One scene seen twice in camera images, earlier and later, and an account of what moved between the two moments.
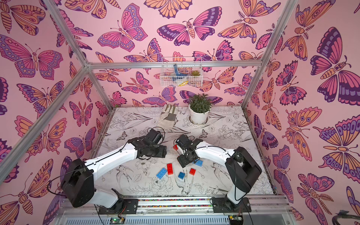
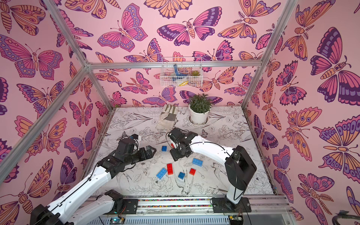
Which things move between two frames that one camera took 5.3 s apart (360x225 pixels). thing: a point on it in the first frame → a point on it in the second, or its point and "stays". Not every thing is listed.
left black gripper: x=163 y=152 → x=150 y=155
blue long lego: x=198 y=162 stays
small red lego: x=192 y=171 stays
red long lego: x=169 y=167 stays
